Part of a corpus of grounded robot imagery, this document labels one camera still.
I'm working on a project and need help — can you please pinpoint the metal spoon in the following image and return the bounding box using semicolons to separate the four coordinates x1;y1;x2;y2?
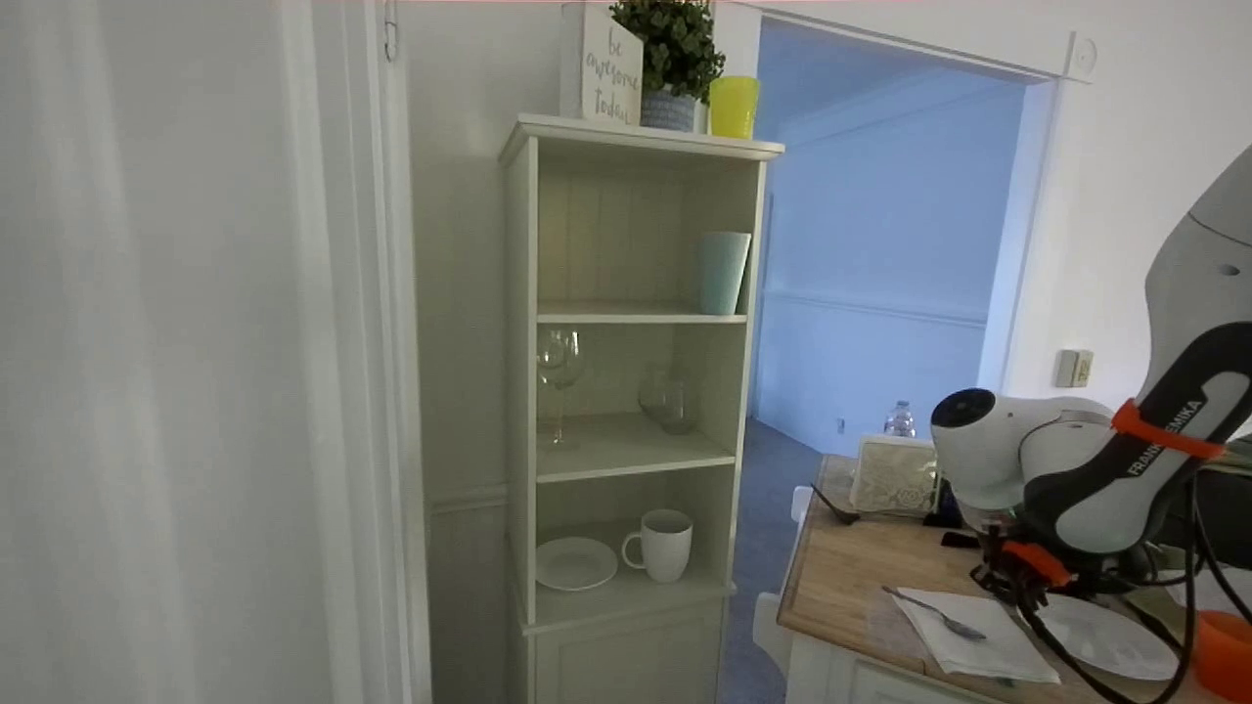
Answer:
882;583;989;645

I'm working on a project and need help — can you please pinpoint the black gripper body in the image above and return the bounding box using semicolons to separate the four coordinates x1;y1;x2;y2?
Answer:
971;525;1065;616

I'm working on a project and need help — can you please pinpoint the pale teal cup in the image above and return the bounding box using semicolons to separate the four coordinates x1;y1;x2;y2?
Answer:
692;229;756;321

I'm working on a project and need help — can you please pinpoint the white ceramic mug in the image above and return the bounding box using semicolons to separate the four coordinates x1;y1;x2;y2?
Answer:
620;505;698;589

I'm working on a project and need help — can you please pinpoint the orange plastic cup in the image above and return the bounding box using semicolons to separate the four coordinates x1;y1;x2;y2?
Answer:
1189;612;1252;704

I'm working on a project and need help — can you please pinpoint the clear wine glass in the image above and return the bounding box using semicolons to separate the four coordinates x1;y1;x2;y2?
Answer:
537;324;586;454

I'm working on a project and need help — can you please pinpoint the white paper napkin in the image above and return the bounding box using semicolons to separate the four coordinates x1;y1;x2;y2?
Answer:
890;583;1065;689

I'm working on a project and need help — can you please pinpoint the yellow plastic cup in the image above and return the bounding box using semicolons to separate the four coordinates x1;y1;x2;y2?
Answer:
705;76;765;143

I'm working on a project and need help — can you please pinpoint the white lettered sign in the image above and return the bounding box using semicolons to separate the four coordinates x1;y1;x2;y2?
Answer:
561;6;647;131

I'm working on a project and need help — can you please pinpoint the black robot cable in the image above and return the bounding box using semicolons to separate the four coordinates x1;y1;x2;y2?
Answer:
1011;466;1252;704

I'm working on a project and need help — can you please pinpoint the cream wooden shelf cabinet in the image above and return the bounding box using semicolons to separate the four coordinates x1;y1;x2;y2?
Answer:
496;109;786;704

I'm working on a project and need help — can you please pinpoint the white plate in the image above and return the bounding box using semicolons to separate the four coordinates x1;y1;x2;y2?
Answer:
533;535;624;599
1032;591;1186;685

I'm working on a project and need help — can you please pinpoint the beige patterned box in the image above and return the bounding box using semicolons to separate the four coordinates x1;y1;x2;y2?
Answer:
852;435;949;518

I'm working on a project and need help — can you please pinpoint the green potted plant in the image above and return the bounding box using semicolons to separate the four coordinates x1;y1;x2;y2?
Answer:
606;0;728;139

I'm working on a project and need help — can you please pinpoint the white wall switch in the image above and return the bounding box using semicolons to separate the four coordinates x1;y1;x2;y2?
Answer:
1052;350;1097;392

